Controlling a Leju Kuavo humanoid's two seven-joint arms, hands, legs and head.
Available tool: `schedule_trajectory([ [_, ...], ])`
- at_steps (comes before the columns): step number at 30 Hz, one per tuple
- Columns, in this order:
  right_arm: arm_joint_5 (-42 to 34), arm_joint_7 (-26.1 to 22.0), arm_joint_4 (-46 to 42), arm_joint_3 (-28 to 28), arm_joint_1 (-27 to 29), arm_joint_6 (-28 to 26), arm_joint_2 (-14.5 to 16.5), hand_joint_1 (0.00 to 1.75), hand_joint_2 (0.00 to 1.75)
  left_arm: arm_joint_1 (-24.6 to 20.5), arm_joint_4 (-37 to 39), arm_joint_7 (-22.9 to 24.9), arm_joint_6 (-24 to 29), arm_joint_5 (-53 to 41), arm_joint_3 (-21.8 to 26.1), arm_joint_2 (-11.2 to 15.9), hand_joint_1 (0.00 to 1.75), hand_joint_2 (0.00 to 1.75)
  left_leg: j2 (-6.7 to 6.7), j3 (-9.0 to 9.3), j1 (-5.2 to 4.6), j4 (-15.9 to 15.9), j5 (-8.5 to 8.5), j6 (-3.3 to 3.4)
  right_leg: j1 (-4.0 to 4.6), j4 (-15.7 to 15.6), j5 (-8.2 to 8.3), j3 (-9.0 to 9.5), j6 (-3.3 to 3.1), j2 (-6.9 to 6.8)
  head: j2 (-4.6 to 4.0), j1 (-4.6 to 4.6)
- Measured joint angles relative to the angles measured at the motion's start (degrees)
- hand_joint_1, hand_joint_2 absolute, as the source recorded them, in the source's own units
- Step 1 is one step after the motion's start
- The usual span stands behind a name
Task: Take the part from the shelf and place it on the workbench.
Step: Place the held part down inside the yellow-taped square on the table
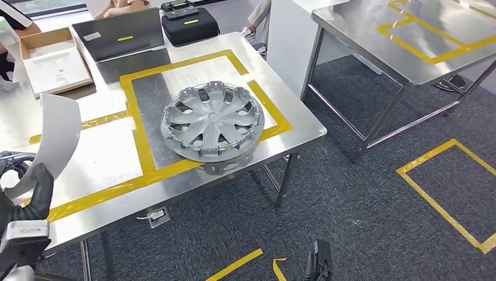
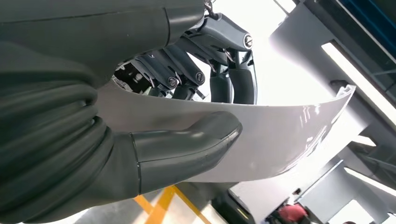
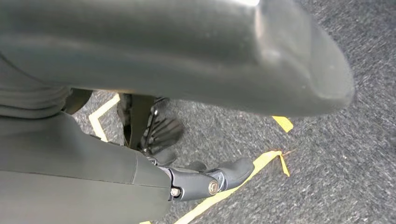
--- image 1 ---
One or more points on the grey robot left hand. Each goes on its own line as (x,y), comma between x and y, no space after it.
(38,194)

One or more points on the yellow table tape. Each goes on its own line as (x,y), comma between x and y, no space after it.
(438,59)

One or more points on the steel table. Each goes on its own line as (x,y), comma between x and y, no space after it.
(348,23)

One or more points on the yellow bench tape corner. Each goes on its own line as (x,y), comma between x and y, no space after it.
(97,197)

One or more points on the black carrying case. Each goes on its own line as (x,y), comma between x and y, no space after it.
(190,33)

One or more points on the silver wheel hubcap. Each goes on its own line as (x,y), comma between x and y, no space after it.
(211,124)

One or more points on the white steel-legged workbench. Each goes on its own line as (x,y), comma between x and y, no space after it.
(302,124)

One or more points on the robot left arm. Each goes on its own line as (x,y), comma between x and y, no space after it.
(19,275)

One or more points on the white flat box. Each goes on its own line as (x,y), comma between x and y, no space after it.
(58,70)

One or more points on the white cabinet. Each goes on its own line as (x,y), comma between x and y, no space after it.
(283,46)

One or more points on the white curved plastic part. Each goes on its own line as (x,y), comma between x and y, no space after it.
(58,132)

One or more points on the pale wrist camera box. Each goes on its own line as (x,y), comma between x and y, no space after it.
(23,236)

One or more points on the brown cardboard box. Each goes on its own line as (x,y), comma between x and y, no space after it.
(42,38)

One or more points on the black handheld controller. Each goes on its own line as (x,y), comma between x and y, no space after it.
(182,12)

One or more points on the person's shoe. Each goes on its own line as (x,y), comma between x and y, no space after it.
(262,51)
(248,34)

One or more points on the yellow bench tape square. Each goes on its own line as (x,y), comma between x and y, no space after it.
(139,135)

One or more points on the floor socket box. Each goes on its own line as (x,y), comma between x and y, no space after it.
(158,217)

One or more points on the yellow floor tape square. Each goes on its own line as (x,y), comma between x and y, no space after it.
(426,194)

